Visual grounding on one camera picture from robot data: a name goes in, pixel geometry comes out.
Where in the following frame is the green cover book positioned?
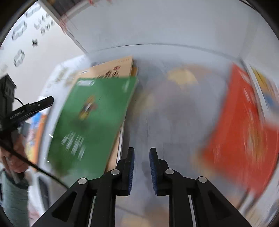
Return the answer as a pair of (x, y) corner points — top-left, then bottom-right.
(47, 77), (137, 185)

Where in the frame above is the person's left hand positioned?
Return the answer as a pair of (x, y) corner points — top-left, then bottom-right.
(1, 134), (28, 174)

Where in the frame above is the orange blue cover book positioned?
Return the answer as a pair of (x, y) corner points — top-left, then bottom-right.
(25, 112), (47, 164)

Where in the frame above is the grey green left sleeve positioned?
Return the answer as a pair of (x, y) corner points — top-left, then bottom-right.
(2, 171), (29, 226)

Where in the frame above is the patterned tablecloth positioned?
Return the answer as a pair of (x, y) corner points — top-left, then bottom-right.
(39, 54), (279, 227)

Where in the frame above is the red cover book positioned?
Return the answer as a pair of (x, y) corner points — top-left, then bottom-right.
(201, 64), (278, 196)

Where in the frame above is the tan cover book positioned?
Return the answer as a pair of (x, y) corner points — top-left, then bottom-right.
(71, 56), (138, 172)

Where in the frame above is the leaning colourful picture book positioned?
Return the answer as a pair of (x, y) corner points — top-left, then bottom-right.
(245, 62), (278, 125)

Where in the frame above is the white bookshelf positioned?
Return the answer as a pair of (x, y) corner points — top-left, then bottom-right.
(41, 0), (279, 72)

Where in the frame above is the black cable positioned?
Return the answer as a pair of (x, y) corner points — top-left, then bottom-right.
(0, 96), (69, 189)

